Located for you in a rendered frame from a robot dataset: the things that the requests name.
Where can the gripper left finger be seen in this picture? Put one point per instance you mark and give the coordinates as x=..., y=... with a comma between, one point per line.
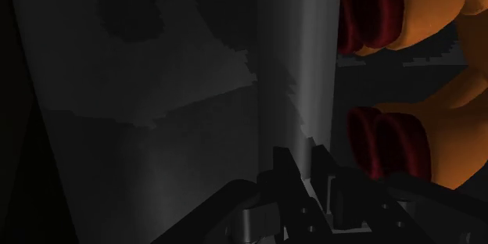
x=282, y=182

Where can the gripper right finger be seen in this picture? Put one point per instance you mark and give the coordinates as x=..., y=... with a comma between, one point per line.
x=354, y=201

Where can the orange toy with red wheels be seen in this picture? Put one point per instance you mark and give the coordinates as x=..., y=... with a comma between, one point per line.
x=450, y=140

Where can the grey upright cylinder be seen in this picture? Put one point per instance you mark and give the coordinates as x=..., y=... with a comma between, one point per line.
x=301, y=64

